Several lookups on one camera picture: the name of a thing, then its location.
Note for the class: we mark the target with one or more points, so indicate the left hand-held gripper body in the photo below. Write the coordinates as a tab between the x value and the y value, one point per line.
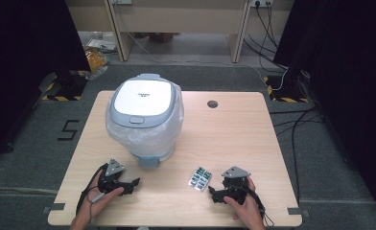
112	179

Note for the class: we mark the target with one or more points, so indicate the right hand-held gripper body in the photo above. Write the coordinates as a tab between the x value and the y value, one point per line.
235	183

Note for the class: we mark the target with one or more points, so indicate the blister pack of green pills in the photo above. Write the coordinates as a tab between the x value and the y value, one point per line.
200	179

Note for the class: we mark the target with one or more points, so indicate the white pedal trash can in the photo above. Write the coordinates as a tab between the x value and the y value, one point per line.
143	97

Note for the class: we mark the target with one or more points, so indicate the person's left hand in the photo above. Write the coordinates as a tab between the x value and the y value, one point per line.
95	201

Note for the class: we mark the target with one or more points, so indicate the person's right hand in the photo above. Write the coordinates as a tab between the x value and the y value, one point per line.
248	209

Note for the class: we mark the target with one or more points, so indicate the clear plastic bin liner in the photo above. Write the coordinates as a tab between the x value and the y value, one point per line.
151	137

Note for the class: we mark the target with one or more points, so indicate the grey tape piece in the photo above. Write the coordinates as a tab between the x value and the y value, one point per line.
53	207
297	211

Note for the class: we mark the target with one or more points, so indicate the hazard-striped black stand base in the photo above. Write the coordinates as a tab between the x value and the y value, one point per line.
285	91
64	87

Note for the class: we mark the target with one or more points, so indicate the yellow plastic bag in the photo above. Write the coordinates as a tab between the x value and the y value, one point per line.
96	60

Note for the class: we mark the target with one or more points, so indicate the clear plastic packaging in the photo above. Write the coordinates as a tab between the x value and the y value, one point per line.
101	41

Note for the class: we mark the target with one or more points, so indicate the black curtain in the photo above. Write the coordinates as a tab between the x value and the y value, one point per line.
346	80
23	57

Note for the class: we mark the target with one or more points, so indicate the beige wooden desk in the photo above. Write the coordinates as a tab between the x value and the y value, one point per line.
179	19

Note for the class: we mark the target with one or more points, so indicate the white wall power socket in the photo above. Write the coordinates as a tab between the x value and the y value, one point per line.
121	1
261	2

